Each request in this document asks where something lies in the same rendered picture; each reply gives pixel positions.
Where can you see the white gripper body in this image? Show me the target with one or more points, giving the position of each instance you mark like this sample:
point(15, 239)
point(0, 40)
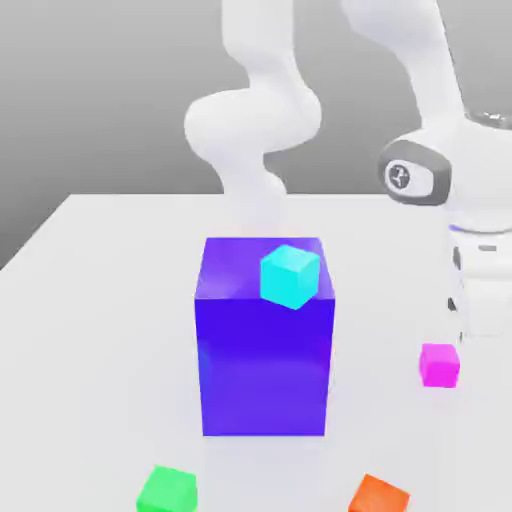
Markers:
point(488, 308)

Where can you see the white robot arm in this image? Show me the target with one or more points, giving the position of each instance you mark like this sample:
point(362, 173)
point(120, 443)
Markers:
point(256, 120)

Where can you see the small magenta cube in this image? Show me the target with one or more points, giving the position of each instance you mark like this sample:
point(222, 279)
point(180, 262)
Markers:
point(439, 366)

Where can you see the small cyan cube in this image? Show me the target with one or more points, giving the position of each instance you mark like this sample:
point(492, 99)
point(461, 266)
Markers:
point(288, 280)

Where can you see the small orange cube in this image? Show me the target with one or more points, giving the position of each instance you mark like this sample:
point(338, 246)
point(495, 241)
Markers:
point(378, 496)

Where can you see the small green cube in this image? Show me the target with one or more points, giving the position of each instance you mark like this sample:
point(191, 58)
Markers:
point(168, 490)

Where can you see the large purple box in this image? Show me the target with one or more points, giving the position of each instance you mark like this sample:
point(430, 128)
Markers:
point(260, 368)

